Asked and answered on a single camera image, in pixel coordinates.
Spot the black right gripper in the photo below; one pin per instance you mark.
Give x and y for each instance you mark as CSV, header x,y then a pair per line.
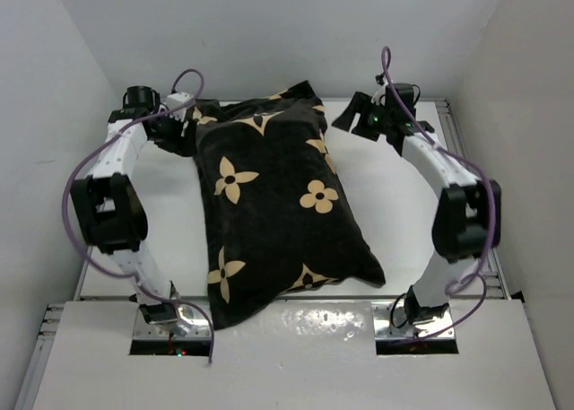
x,y
359,104

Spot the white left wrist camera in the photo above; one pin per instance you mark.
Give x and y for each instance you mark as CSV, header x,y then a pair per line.
x,y
179,101

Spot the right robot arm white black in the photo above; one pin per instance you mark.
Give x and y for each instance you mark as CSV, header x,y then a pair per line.
x,y
467,220

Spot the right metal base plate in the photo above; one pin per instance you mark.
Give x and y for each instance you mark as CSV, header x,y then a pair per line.
x,y
438,328

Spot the aluminium rail frame left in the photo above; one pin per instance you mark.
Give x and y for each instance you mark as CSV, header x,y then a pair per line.
x,y
39,357

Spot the black pillowcase with beige flowers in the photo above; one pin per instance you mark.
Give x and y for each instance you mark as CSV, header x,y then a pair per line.
x,y
277,219

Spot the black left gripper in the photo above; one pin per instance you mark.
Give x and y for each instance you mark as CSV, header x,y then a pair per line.
x,y
178,143

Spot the metal base plate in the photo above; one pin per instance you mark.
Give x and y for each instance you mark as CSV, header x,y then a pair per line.
x,y
438,328
161,322

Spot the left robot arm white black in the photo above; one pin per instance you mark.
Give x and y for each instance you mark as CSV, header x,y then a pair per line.
x,y
110,214

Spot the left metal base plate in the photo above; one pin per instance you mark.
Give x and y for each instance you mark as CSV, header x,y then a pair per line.
x,y
161,322

